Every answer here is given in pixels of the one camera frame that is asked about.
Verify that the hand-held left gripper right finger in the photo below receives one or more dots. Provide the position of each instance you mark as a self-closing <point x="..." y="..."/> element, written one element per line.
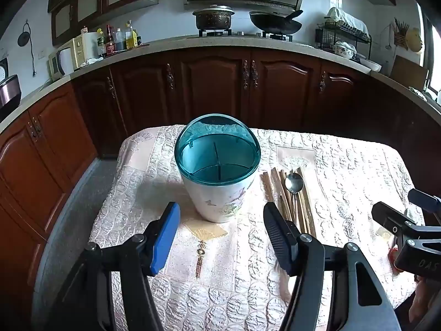
<point x="275" y="234"/>

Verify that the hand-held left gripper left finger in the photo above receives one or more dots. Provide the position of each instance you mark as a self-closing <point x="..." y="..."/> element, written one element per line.
<point x="165" y="238"/>

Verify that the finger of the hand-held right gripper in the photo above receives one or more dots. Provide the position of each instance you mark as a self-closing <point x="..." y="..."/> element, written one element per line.
<point x="425" y="200"/>
<point x="389" y="219"/>

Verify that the bundle of chopsticks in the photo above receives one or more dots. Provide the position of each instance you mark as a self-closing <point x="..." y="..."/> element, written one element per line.
<point x="306" y="210"/>

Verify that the metal spoon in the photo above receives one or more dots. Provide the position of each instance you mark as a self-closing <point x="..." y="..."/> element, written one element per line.
<point x="294" y="182"/>

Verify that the white utensil holder teal lid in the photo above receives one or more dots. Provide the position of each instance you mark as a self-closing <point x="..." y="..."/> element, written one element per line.
<point x="220" y="196"/>

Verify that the person's right forearm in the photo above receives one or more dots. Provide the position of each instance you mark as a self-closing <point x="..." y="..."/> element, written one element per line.
<point x="425" y="303"/>

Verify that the cream quilted tablecloth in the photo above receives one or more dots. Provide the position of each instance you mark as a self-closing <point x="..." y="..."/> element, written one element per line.
<point x="344" y="179"/>

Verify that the wooden cutting board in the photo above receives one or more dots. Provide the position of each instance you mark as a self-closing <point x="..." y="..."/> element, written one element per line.
<point x="408" y="72"/>

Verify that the white bowl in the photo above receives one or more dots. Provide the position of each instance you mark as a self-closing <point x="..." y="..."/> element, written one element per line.
<point x="370" y="64"/>

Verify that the wooden base cabinets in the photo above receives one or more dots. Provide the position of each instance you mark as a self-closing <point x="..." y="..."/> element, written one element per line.
<point x="213" y="89"/>

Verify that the yellow strainer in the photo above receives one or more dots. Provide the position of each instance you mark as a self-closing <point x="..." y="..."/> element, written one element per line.
<point x="414" y="39"/>

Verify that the floral ceramic pot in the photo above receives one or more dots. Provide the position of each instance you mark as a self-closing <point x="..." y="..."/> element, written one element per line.
<point x="344" y="50"/>

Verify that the black dish rack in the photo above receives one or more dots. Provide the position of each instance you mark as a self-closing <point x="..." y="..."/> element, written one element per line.
<point x="330" y="34"/>

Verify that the stone kitchen countertop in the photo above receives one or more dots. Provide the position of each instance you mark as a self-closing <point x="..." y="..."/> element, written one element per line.
<point x="172" y="43"/>

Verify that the white cloth on rack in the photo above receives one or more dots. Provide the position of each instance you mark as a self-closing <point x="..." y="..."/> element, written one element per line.
<point x="348" y="19"/>

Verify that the clear bottle dark liquid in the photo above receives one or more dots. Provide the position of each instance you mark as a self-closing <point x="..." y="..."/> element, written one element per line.
<point x="120" y="41"/>

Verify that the dark bottle red label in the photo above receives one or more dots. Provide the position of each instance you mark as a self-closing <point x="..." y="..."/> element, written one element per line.
<point x="110" y="43"/>

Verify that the gas stove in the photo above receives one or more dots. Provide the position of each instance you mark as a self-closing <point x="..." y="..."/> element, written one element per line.
<point x="241" y="34"/>

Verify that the yellow cooking oil bottle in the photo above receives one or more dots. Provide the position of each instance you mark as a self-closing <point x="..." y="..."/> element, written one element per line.
<point x="131" y="38"/>

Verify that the green cap bottle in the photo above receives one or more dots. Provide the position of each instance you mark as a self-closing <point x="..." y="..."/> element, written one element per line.
<point x="101" y="44"/>

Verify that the cream small oven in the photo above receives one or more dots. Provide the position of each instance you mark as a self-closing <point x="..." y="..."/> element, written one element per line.
<point x="65" y="60"/>

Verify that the black wok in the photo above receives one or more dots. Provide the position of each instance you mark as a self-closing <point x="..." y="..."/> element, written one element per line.
<point x="275" y="24"/>

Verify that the purple rice cooker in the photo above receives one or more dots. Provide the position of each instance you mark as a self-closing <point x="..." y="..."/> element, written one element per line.
<point x="9" y="93"/>

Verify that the black wok spatula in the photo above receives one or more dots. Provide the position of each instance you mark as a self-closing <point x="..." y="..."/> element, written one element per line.
<point x="293" y="13"/>

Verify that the metal cooking pot with lid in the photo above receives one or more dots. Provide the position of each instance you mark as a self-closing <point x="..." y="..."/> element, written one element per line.
<point x="213" y="19"/>

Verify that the black hanging ladle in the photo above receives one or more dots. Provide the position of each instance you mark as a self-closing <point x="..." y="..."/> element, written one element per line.
<point x="23" y="38"/>

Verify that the wall chopstick holder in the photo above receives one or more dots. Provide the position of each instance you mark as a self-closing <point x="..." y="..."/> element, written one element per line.
<point x="400" y="34"/>

